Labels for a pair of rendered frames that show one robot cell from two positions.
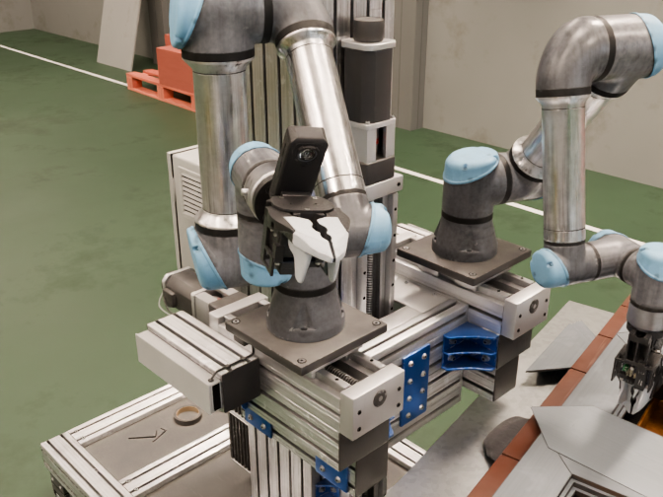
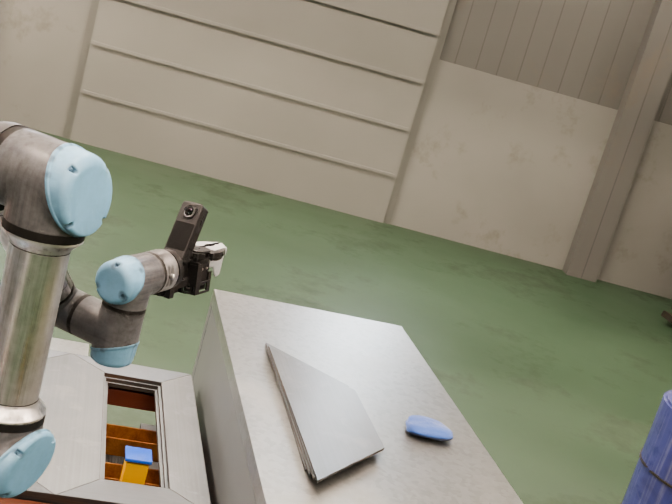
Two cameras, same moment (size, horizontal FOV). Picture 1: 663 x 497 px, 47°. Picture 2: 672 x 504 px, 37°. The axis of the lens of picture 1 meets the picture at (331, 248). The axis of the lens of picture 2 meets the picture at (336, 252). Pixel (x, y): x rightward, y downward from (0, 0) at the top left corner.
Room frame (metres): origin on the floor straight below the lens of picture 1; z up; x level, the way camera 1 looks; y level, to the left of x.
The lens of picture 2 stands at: (2.07, 1.35, 1.99)
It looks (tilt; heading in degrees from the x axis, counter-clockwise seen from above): 14 degrees down; 218
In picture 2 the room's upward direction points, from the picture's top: 16 degrees clockwise
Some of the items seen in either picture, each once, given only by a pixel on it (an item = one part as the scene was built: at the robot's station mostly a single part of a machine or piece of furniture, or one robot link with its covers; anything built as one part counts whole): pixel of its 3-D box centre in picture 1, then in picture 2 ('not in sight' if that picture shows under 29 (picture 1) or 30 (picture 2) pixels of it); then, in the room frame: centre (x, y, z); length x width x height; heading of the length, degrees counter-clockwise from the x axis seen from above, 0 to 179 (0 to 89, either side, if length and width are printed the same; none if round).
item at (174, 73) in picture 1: (197, 68); not in sight; (7.67, 1.32, 0.25); 1.36 x 0.93 x 0.51; 44
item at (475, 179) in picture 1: (472, 180); not in sight; (1.63, -0.32, 1.20); 0.13 x 0.12 x 0.14; 111
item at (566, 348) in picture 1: (577, 351); not in sight; (1.72, -0.64, 0.70); 0.39 x 0.12 x 0.04; 144
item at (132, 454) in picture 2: not in sight; (137, 457); (0.62, -0.17, 0.88); 0.06 x 0.06 x 0.02; 54
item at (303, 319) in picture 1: (305, 299); not in sight; (1.28, 0.05, 1.09); 0.15 x 0.15 x 0.10
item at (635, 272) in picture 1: (654, 275); not in sight; (1.25, -0.59, 1.15); 0.09 x 0.08 x 0.11; 21
